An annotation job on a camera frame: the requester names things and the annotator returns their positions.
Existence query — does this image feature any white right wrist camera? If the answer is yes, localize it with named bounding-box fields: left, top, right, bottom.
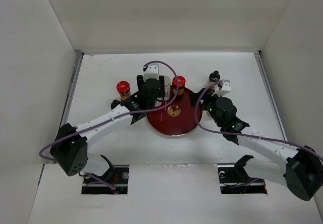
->
left=212, top=80, right=231, bottom=97

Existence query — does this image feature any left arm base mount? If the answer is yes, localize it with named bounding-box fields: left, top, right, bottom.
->
left=79, top=155, right=130, bottom=195

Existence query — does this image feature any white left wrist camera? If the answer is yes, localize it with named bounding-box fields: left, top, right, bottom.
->
left=143, top=63, right=159, bottom=82

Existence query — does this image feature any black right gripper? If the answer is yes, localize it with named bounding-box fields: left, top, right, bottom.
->
left=189, top=88, right=225, bottom=128

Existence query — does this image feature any red cap chili jar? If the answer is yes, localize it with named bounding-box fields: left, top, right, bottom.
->
left=116, top=81, right=131, bottom=101

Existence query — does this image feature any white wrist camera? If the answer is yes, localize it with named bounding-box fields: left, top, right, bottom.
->
left=143, top=63, right=159, bottom=82
left=212, top=80, right=231, bottom=97

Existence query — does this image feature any white powder glass jar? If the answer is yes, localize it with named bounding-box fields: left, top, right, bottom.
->
left=206, top=70, right=221, bottom=87

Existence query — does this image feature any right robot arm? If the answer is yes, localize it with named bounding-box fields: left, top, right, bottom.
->
left=189, top=88, right=322, bottom=201

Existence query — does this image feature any red round tray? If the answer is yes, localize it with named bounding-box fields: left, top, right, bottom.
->
left=147, top=88, right=202, bottom=136

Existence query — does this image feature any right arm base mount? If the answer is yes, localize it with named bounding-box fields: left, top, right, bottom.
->
left=218, top=155, right=267, bottom=194

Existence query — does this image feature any silver cap shaker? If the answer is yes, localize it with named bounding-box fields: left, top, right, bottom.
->
left=163, top=76, right=171, bottom=101
left=154, top=97, right=164, bottom=108

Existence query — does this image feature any aluminium table edge rail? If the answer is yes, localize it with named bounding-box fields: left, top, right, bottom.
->
left=60, top=49, right=84, bottom=127

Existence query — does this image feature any black lid spice jar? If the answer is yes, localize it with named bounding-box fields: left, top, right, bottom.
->
left=111, top=99, right=121, bottom=109

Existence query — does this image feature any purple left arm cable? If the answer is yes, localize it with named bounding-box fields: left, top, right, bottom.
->
left=38, top=60, right=180, bottom=192

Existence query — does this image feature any red cap sauce jar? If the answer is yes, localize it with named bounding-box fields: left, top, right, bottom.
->
left=172, top=75, right=186, bottom=99

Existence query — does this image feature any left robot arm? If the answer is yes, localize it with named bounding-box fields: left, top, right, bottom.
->
left=50, top=75, right=165, bottom=183

